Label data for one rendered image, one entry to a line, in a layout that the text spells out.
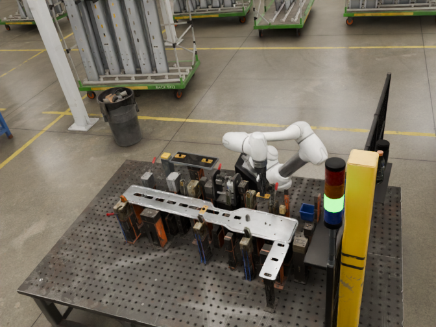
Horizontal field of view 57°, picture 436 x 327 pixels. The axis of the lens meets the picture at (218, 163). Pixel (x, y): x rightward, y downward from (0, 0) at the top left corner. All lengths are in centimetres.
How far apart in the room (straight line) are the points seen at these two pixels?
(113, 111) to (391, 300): 399
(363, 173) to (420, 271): 239
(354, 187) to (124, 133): 437
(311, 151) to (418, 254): 166
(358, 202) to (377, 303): 119
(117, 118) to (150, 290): 310
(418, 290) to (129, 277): 228
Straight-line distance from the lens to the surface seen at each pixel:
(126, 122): 556
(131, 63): 718
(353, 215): 171
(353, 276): 199
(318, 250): 253
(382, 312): 272
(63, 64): 626
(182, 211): 291
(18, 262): 469
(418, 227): 424
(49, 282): 327
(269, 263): 250
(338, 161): 143
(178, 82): 661
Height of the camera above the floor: 293
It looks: 36 degrees down
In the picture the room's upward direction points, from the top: 10 degrees counter-clockwise
